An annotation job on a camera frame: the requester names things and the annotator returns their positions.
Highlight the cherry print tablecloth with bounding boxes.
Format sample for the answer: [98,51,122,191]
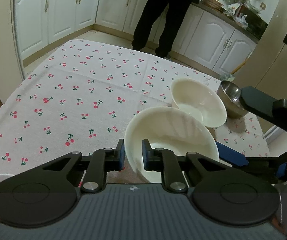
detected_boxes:
[0,38,271,181]

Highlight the person in dark clothes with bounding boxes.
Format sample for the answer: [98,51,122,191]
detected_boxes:
[131,0,204,59]

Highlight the woven vegetable basket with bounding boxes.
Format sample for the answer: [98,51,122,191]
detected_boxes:
[202,0,223,10]

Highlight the small cream bowl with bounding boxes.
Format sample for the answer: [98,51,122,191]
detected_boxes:
[170,78,227,128]

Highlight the white kitchen base cabinets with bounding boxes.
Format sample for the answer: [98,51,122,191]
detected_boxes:
[15,0,258,74]

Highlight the stainless steel bowl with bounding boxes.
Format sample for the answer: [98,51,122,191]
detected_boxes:
[217,80,248,119]

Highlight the beige refrigerator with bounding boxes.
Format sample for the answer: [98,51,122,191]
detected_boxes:
[233,0,287,133]

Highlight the large cream bowl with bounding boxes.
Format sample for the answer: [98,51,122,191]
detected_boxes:
[124,107,220,183]

